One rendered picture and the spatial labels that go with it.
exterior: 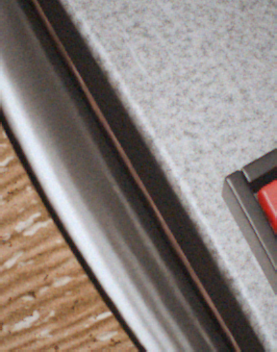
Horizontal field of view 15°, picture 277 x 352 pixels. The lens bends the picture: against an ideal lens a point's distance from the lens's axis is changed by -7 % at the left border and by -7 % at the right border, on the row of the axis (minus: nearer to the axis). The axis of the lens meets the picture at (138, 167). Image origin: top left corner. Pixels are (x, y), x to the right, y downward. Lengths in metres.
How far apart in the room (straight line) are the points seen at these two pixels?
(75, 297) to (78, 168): 0.05
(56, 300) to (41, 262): 0.01
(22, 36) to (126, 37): 0.04
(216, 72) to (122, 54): 0.03
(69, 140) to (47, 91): 0.02
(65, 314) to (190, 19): 0.12
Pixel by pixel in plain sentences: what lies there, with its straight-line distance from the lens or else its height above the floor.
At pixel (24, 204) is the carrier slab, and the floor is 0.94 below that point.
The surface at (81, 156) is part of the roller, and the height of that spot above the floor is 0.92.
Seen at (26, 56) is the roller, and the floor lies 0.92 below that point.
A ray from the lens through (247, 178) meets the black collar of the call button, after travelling 0.33.
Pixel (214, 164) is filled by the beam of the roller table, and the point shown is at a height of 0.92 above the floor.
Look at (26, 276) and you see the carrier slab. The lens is 0.32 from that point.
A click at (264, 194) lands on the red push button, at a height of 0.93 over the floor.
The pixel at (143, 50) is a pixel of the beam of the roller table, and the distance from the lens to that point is 0.37.
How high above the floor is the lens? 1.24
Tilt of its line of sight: 70 degrees down
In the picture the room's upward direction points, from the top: 1 degrees clockwise
